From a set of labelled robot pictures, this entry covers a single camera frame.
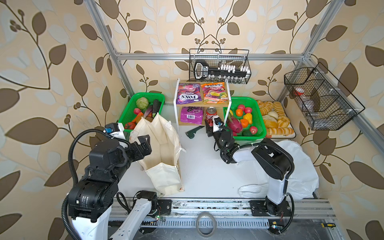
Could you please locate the red cola can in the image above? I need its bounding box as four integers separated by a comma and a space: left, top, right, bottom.
205, 107, 217, 126

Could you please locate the purple grape candy bag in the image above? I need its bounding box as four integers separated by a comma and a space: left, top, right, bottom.
180, 107, 204, 125

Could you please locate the cream canvas tote bag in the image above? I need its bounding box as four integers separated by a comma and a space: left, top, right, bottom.
129, 115, 185, 197

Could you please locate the orange fruit candy bag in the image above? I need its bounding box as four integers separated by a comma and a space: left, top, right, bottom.
201, 82, 229, 104

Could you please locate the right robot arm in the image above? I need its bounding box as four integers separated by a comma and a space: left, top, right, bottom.
205, 116, 295, 235

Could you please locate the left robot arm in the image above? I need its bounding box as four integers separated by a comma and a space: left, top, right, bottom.
61, 123, 172, 240

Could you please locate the white plastic grocery bag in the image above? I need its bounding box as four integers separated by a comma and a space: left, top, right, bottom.
233, 139, 319, 204

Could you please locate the pink dragon fruit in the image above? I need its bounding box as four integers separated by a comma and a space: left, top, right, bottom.
227, 110, 243, 134

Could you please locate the white wooden two-tier shelf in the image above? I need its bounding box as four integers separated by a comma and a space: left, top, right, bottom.
173, 78, 232, 131

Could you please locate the red apple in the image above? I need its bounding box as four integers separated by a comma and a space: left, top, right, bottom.
250, 126, 258, 135

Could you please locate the yellow bell pepper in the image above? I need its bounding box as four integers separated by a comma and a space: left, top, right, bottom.
243, 113, 253, 125

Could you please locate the right green basket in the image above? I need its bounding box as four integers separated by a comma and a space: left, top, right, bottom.
227, 97, 267, 142

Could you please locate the green basket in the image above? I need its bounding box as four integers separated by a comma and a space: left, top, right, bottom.
227, 97, 267, 142
118, 92, 165, 133

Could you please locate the left green basket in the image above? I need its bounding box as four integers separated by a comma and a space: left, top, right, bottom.
118, 92, 165, 133

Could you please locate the purple Fox's candy bag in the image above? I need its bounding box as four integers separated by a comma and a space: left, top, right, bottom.
176, 83, 202, 105

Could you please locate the green cabbage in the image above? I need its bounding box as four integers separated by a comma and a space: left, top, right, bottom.
136, 97, 149, 110

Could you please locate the bread tray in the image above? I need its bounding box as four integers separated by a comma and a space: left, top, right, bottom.
257, 100, 296, 139

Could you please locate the tape roll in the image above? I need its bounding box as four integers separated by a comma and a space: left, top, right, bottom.
195, 212, 218, 238

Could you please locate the plastic bottle red cap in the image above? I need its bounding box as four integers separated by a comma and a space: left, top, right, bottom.
294, 88, 315, 115

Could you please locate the back black wire basket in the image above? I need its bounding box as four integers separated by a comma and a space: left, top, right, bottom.
189, 48, 252, 85

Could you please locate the black wire basket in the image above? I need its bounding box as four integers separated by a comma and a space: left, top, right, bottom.
189, 48, 252, 85
284, 63, 366, 131

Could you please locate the right black wire basket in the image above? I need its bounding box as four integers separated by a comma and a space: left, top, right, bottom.
284, 63, 366, 131

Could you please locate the yellow handled screwdriver right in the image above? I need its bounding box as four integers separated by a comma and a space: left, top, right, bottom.
321, 223, 336, 229

